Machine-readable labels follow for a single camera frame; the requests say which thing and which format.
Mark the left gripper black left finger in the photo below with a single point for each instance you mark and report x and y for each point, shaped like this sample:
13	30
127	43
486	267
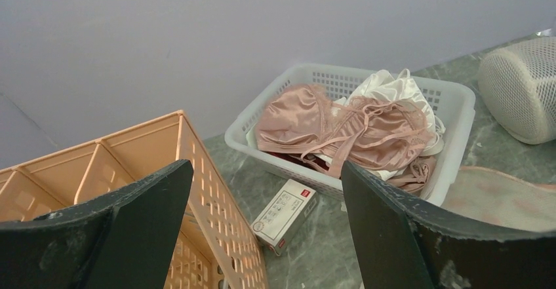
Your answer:
121	239

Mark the pink beige bra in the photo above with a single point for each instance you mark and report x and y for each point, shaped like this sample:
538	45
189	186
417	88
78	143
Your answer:
415	176

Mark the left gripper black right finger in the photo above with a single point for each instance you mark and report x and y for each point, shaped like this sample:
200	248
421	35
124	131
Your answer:
403	241

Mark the red velvet garment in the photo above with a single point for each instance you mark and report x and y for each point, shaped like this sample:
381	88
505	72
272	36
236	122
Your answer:
310	161

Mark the small white red box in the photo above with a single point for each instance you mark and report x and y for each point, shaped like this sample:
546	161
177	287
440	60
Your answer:
282	217

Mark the white satin garment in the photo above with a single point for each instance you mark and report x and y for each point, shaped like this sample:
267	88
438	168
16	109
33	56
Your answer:
382	86

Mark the floral mesh laundry bag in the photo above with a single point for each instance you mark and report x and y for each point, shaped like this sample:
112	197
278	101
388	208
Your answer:
497	198

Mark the orange plastic file organizer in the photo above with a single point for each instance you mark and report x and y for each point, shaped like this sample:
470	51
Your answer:
215	247

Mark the white plastic laundry basket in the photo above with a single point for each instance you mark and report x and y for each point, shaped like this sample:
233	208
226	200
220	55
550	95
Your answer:
452	103

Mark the cylindrical white mesh laundry bag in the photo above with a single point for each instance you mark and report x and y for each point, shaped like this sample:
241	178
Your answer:
517	84

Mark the pink satin bra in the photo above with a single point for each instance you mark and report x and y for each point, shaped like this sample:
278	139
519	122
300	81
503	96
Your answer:
375	134

